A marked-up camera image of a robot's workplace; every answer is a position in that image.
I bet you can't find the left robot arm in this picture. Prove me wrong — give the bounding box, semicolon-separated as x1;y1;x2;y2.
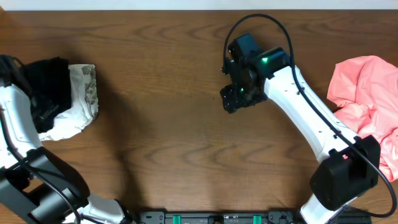
1;55;132;223

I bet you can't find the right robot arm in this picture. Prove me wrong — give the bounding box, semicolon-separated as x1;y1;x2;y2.
220;34;381;223

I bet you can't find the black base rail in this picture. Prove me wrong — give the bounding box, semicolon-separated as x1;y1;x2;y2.
138;210;373;224

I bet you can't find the black t-shirt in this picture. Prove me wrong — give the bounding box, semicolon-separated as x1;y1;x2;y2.
21;57;72;133

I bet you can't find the white patterned folded garment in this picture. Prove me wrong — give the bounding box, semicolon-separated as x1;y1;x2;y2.
39;64;99;141

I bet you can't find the pink t-shirt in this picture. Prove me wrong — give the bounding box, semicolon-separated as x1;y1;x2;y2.
327;55;397;182

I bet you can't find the left black cable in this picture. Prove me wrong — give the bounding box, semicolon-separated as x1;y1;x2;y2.
0;108;103;224

